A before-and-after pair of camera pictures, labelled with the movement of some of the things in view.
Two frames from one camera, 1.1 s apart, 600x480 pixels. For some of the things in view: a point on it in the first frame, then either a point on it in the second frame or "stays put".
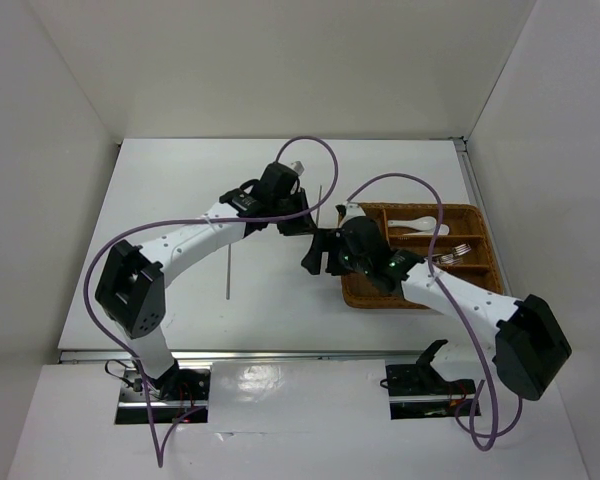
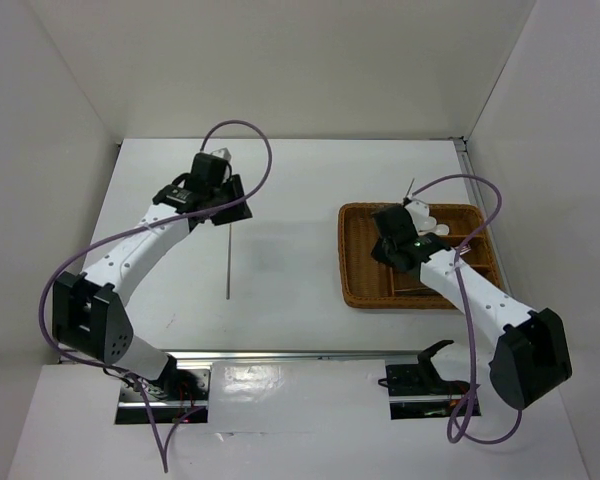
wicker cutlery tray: (466, 248) stays put
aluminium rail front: (216, 356) stays put
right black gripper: (323, 242) -> (378, 252)
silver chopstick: (228, 272) stays put
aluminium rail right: (474, 197) stays put
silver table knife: (317, 214) -> (410, 186)
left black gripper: (303, 225) -> (238, 212)
